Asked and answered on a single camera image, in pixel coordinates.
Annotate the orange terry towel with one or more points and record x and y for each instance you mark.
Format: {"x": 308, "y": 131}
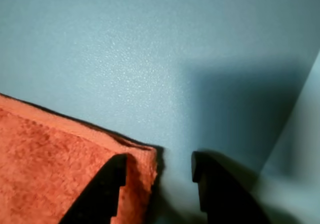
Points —
{"x": 50, "y": 171}

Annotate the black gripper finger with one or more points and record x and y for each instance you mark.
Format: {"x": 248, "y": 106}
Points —
{"x": 225, "y": 199}
{"x": 97, "y": 196}

